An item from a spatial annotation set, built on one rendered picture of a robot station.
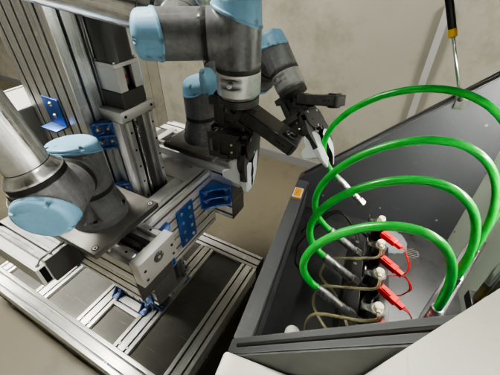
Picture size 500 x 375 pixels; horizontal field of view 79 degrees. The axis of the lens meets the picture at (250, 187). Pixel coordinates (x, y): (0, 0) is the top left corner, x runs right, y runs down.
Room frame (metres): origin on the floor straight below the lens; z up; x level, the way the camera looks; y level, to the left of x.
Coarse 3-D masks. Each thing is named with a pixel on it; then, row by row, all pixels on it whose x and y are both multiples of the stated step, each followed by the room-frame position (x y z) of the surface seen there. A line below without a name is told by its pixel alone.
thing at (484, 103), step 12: (372, 96) 0.60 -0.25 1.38; (384, 96) 0.59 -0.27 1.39; (468, 96) 0.52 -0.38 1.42; (480, 96) 0.51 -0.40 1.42; (348, 108) 0.63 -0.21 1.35; (360, 108) 0.61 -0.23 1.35; (492, 108) 0.50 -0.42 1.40; (336, 120) 0.63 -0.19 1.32; (324, 144) 0.64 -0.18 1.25; (492, 228) 0.45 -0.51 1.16
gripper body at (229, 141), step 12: (216, 96) 0.52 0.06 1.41; (216, 108) 0.53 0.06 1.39; (228, 108) 0.49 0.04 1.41; (240, 108) 0.48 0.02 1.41; (216, 120) 0.53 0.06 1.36; (228, 120) 0.51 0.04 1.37; (216, 132) 0.50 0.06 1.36; (228, 132) 0.50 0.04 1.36; (240, 132) 0.50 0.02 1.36; (252, 132) 0.49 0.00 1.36; (216, 144) 0.51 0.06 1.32; (228, 144) 0.49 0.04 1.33; (240, 144) 0.48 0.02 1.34; (252, 144) 0.50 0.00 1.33; (228, 156) 0.50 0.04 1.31
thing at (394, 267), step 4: (384, 256) 0.44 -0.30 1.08; (380, 260) 0.43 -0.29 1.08; (384, 260) 0.42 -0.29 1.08; (388, 260) 0.42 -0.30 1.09; (384, 264) 0.42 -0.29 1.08; (388, 264) 0.41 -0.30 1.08; (392, 264) 0.41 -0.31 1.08; (396, 264) 0.41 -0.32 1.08; (388, 268) 0.41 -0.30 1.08; (392, 268) 0.40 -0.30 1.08; (396, 268) 0.40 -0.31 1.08; (392, 272) 0.40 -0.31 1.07; (396, 272) 0.40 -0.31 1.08; (400, 272) 0.39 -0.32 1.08; (400, 276) 0.39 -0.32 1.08
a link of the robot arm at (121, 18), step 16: (32, 0) 0.60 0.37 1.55; (48, 0) 0.59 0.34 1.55; (64, 0) 0.59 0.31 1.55; (80, 0) 0.59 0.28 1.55; (96, 0) 0.59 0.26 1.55; (112, 0) 0.59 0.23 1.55; (128, 0) 0.60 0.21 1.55; (144, 0) 0.60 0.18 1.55; (160, 0) 0.61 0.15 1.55; (192, 0) 0.64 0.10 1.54; (96, 16) 0.60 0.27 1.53; (112, 16) 0.60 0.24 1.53; (128, 16) 0.60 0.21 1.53
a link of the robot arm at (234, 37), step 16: (224, 0) 0.48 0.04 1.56; (240, 0) 0.48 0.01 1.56; (256, 0) 0.50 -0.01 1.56; (208, 16) 0.49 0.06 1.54; (224, 16) 0.48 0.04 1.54; (240, 16) 0.48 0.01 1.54; (256, 16) 0.49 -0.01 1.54; (208, 32) 0.48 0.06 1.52; (224, 32) 0.48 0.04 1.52; (240, 32) 0.48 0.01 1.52; (256, 32) 0.49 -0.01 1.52; (208, 48) 0.48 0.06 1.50; (224, 48) 0.48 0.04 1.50; (240, 48) 0.48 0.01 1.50; (256, 48) 0.49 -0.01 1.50; (224, 64) 0.49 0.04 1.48; (240, 64) 0.48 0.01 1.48; (256, 64) 0.49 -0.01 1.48
